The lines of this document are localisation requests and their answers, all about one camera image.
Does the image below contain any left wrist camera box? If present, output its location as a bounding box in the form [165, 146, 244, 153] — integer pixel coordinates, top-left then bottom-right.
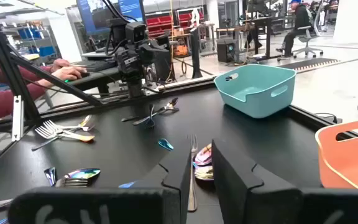
[125, 21, 147, 44]

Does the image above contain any black power cable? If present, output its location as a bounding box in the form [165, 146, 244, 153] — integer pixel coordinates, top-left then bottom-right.
[314, 112, 339, 124]

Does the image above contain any white square pillar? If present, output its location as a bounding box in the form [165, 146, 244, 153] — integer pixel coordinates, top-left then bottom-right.
[333, 0, 358, 44]

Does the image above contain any iridescent rainbow spoon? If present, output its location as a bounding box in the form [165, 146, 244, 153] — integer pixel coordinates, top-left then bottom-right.
[144, 104, 157, 129]
[118, 143, 213, 189]
[157, 138, 214, 182]

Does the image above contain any black computer case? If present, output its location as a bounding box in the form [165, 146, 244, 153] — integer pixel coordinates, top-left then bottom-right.
[216, 37, 241, 63]

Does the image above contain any black standing desk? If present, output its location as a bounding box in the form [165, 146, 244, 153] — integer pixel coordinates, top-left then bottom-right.
[246, 17, 287, 60]

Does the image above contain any silver fork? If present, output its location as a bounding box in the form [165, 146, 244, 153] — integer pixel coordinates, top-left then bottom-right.
[34, 124, 74, 141]
[44, 114, 95, 133]

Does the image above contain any red storage bins rack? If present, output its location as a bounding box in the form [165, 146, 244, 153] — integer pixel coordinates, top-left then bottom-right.
[145, 11, 205, 37]

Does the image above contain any black diagonal frame brace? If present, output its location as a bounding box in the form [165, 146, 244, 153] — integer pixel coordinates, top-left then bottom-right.
[9, 52, 104, 108]

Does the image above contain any black upright frame strut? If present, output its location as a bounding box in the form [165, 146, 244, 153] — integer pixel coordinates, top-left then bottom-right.
[0, 0, 40, 123]

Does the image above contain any black fork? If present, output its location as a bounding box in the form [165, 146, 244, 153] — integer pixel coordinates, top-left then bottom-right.
[186, 133, 199, 213]

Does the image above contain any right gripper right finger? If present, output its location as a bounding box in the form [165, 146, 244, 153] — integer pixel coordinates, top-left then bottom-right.
[211, 138, 358, 224]

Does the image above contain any orange plastic bin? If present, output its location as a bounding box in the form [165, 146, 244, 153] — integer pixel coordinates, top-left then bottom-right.
[314, 116, 358, 190]

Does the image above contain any iridescent fork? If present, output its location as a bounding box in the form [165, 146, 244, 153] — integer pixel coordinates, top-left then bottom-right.
[44, 167, 101, 187]

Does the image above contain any person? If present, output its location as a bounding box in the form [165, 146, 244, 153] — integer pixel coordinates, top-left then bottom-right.
[275, 0, 315, 60]

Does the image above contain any yellow hanging cord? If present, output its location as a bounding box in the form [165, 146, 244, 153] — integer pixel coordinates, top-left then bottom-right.
[168, 0, 176, 83]

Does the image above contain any black keyboard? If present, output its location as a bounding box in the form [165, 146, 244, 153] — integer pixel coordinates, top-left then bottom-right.
[71, 60, 117, 73]

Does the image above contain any grey office chair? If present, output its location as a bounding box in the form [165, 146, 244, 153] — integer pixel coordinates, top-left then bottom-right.
[292, 25, 324, 60]

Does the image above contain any blue storage bins shelf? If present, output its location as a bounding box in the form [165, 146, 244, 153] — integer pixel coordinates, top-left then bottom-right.
[17, 27, 55, 57]

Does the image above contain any large computer monitor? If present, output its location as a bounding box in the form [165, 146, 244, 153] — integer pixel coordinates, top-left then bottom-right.
[75, 0, 146, 35]

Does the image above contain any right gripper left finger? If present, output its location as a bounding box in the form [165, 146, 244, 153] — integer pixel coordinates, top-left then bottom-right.
[7, 139, 193, 224]

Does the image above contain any white metal bracket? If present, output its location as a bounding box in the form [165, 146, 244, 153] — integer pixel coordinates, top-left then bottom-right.
[11, 95, 24, 142]

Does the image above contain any teal plastic bin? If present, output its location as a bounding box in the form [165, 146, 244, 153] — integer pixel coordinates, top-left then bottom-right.
[213, 63, 297, 119]

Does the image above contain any silver spoon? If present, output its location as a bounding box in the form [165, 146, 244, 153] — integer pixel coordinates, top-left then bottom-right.
[132, 97, 180, 126]

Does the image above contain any black yellow-edged floor mat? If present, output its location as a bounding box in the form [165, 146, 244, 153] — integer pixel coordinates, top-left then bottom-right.
[278, 57, 339, 72]

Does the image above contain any person's hand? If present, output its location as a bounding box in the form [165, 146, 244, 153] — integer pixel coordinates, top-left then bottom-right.
[50, 58, 71, 73]
[52, 65, 87, 82]

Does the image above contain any black operator desk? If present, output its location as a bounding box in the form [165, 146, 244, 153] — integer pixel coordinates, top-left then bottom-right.
[67, 67, 124, 94]

